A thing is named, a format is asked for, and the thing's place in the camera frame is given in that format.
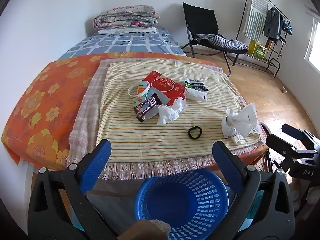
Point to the dark striped cloth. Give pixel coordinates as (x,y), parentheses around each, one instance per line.
(222,42)

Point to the white crumpled tissue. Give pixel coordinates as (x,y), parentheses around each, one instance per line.
(170,113)

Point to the yellow striped towel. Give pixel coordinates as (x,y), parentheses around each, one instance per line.
(150,140)

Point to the pink fringed blanket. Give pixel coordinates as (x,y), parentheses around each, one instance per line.
(85,120)

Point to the red cardboard box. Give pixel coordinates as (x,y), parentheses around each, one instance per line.
(166,86)

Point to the black folding chair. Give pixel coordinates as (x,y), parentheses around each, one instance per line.
(200,20)

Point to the white plastic bag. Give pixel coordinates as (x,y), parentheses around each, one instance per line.
(240,122)

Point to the dark hanging jacket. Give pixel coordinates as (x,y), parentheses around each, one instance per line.
(272,25)

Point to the dark snack wrapper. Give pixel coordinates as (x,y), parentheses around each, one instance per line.
(146,107)

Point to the blue hanging garment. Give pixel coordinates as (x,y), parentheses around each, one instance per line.
(287,27)

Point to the white remote control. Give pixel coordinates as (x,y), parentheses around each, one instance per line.
(198,95)

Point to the green striped hanging towel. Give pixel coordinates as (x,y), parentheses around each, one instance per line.
(255,15)

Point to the black clothes rack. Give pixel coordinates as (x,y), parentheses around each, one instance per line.
(272,62)

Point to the blue checked bedsheet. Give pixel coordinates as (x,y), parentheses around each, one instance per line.
(130,45)

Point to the window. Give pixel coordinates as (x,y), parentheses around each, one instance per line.
(315,45)

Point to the small pale scrap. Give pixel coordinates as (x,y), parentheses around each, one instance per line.
(284,89)

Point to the blue plastic basket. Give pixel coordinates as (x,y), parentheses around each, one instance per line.
(180,205)

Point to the folded floral quilt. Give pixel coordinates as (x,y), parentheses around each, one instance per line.
(125,17)

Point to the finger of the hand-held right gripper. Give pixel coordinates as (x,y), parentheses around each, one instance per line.
(291,130)
(281,146)

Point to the green blue snack packet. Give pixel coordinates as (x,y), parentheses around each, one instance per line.
(196,83)

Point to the tan woven object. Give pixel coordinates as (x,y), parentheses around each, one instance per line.
(150,230)

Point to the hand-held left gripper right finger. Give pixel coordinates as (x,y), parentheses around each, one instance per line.
(228,165)

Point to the orange floral bedsheet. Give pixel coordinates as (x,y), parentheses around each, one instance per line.
(37,100)

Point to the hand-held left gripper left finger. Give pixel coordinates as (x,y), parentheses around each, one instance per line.
(96,165)

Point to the yellow plastic crate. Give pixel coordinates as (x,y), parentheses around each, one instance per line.
(257,50)

